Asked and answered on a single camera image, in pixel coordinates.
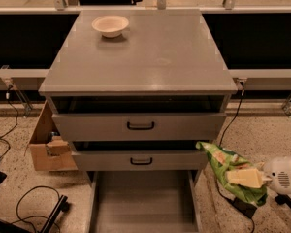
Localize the black cable left wall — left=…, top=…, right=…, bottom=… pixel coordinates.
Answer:
left=0, top=84, right=19, bottom=160

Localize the brown cardboard box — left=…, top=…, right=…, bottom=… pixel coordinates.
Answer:
left=29, top=103, right=77, bottom=171

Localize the grey drawer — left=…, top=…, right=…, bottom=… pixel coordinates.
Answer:
left=52, top=113, right=226, bottom=142
left=72, top=150, right=208, bottom=171
left=86, top=171, right=202, bottom=233

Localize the metal railing frame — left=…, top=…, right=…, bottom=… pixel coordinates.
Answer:
left=0, top=0, right=291, bottom=117

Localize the black stand leg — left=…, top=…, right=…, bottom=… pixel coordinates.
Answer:
left=275, top=194, right=291, bottom=209
left=0, top=195, right=70, bottom=233

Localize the grey drawer cabinet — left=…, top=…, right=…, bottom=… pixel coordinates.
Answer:
left=37, top=9, right=239, bottom=186

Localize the black power cable right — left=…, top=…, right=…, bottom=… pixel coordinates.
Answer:
left=214, top=81, right=256, bottom=233

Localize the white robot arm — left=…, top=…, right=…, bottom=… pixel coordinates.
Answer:
left=226, top=156, right=291, bottom=195

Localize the green rice chip bag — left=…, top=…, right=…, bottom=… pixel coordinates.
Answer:
left=196, top=141, right=268, bottom=206

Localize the black stand leg left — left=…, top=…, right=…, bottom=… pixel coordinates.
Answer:
left=0, top=195, right=70, bottom=233

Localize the middle grey drawer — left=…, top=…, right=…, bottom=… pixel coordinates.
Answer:
left=72, top=150, right=208, bottom=171

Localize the black stand leg right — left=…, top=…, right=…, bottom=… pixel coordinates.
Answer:
left=275, top=194, right=291, bottom=209

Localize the white paper bowl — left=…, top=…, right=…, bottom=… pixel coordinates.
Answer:
left=91, top=16, right=129, bottom=38

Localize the black power adapter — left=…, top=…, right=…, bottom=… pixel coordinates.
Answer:
left=232, top=198, right=257, bottom=219

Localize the black looped floor cable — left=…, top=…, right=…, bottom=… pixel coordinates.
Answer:
left=10, top=185, right=62, bottom=233

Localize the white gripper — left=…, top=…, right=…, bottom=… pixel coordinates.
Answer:
left=225, top=156, right=291, bottom=195

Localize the top grey drawer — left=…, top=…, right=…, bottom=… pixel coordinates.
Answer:
left=52, top=113, right=226, bottom=142

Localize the bottom grey drawer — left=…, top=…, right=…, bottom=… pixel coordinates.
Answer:
left=86, top=171, right=202, bottom=233

